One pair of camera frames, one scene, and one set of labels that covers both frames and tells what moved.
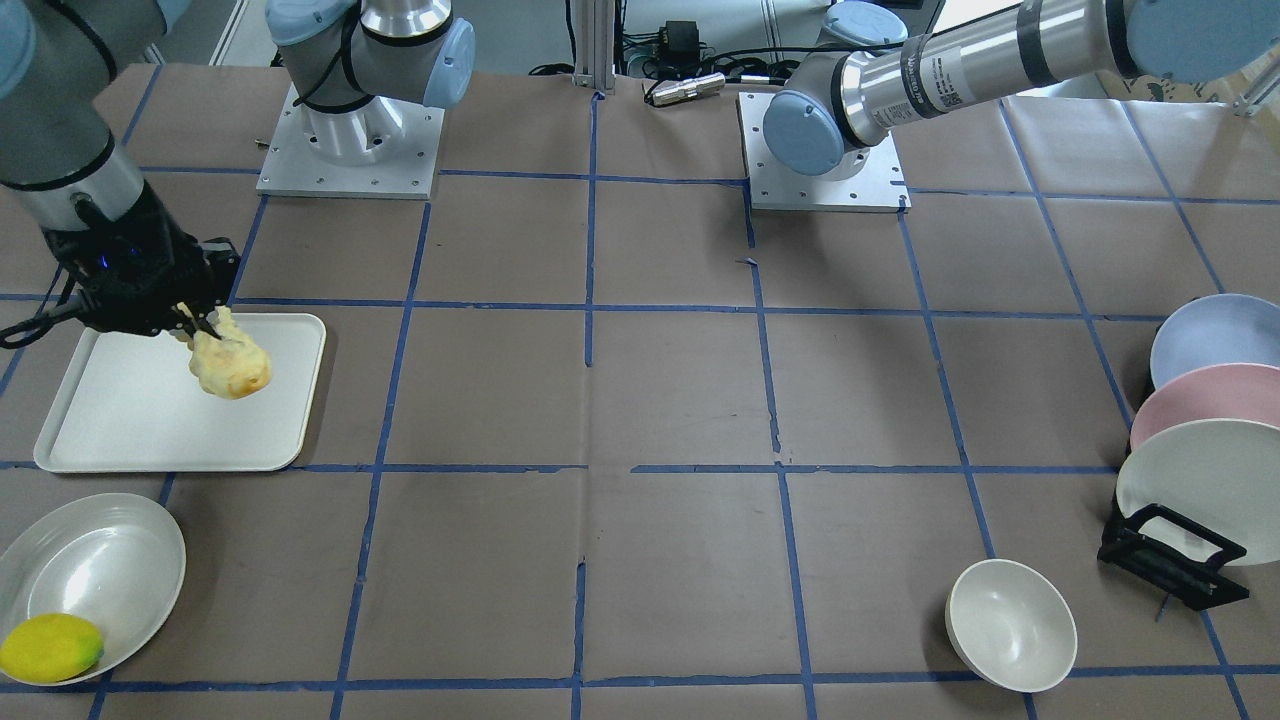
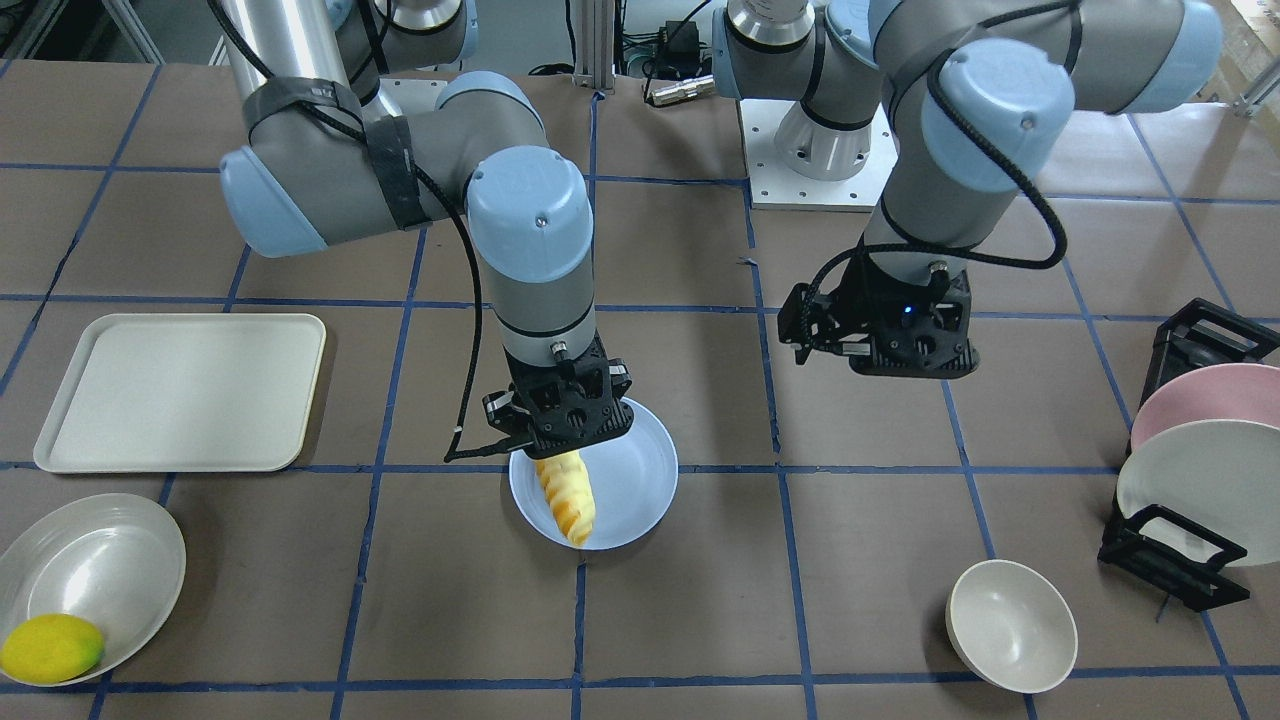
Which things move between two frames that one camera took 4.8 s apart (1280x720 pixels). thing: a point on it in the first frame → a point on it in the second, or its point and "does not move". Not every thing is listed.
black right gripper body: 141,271 → 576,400
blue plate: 1216,330 → 634,476
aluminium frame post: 594,45 does not move
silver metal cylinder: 688,88 does not move
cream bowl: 1011,625 does not move
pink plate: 1238,391 does not move
